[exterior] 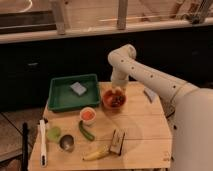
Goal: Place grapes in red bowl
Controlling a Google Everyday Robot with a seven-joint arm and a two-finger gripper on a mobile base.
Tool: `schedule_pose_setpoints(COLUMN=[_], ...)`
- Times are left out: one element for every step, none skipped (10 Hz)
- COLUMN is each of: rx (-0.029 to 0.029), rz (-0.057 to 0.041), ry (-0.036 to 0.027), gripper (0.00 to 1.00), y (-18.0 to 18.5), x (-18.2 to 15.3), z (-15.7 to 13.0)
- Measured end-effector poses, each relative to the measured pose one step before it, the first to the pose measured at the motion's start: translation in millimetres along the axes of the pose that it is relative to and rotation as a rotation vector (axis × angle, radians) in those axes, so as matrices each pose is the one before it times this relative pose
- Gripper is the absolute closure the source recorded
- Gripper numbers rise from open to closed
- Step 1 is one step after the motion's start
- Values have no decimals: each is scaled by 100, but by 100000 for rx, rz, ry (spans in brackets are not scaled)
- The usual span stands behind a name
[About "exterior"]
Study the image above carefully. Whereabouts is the dark grapes bunch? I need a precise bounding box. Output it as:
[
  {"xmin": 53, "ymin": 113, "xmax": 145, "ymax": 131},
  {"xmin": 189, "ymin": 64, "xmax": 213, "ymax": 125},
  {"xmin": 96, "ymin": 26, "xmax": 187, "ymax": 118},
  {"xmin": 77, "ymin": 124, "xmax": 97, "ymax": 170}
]
[{"xmin": 111, "ymin": 96, "xmax": 122, "ymax": 107}]

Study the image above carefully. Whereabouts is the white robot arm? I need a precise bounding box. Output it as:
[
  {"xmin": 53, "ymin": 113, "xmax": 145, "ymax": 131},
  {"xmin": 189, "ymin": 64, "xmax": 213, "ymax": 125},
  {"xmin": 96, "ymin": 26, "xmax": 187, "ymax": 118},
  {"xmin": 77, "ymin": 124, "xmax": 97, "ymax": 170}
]
[{"xmin": 108, "ymin": 44, "xmax": 213, "ymax": 171}]

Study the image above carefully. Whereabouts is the red bowl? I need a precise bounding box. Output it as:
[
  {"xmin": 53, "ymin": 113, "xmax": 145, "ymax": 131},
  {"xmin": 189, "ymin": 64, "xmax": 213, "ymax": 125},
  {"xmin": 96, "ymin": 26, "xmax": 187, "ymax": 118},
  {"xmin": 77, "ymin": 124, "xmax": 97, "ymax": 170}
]
[{"xmin": 102, "ymin": 89, "xmax": 126, "ymax": 109}]

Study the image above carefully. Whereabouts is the grey sponge block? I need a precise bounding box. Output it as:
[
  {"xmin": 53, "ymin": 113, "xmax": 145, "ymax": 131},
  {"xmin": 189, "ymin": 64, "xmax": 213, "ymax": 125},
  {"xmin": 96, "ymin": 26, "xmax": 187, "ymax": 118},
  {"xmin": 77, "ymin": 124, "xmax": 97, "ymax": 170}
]
[{"xmin": 70, "ymin": 82, "xmax": 87, "ymax": 96}]

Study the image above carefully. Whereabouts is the white cup with orange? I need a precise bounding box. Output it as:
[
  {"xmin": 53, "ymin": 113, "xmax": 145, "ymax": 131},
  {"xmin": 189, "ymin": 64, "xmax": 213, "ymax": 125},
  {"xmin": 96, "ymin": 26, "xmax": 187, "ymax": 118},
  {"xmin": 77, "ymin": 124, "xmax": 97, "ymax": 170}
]
[{"xmin": 80, "ymin": 107, "xmax": 96, "ymax": 125}]

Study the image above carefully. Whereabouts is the green cucumber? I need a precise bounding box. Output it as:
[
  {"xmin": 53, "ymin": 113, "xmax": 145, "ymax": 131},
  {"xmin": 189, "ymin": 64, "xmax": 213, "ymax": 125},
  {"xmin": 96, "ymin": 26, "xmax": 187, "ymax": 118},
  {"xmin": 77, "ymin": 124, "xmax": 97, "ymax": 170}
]
[{"xmin": 78, "ymin": 121, "xmax": 95, "ymax": 141}]

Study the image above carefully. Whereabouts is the brown wooden block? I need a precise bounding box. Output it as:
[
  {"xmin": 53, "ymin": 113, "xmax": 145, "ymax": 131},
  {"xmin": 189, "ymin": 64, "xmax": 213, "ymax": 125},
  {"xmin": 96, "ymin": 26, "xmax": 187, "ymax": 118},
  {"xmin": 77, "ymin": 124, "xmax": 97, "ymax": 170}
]
[{"xmin": 109, "ymin": 129, "xmax": 125, "ymax": 155}]

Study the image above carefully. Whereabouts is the green plastic tray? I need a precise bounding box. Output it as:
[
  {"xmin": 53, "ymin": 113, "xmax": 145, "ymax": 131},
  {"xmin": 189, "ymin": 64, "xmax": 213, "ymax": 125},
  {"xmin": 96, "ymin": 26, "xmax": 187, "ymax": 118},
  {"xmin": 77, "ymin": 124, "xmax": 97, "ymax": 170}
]
[{"xmin": 48, "ymin": 74, "xmax": 100, "ymax": 113}]

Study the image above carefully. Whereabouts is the yellow banana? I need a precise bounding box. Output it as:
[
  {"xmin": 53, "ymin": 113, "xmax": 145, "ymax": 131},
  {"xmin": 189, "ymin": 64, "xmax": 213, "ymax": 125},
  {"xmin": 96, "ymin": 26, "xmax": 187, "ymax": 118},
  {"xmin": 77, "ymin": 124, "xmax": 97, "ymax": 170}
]
[{"xmin": 83, "ymin": 145, "xmax": 109, "ymax": 161}]

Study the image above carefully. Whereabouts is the small metal cup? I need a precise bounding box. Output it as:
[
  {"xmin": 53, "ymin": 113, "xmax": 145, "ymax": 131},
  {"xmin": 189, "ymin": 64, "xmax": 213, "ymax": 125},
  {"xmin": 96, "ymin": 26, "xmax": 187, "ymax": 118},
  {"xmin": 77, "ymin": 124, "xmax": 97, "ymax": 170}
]
[{"xmin": 59, "ymin": 134, "xmax": 74, "ymax": 152}]

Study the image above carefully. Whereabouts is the light green cup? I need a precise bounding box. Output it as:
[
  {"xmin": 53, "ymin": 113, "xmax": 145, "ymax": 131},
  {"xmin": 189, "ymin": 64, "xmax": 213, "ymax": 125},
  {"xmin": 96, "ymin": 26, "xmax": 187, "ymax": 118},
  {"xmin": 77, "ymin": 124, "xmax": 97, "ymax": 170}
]
[{"xmin": 46, "ymin": 127, "xmax": 61, "ymax": 143}]

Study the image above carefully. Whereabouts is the black pole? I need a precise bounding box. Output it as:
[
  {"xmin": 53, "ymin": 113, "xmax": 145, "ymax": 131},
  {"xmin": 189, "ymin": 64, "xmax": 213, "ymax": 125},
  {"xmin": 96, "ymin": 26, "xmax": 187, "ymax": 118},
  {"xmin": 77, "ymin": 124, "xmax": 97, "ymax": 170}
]
[{"xmin": 21, "ymin": 123, "xmax": 28, "ymax": 171}]

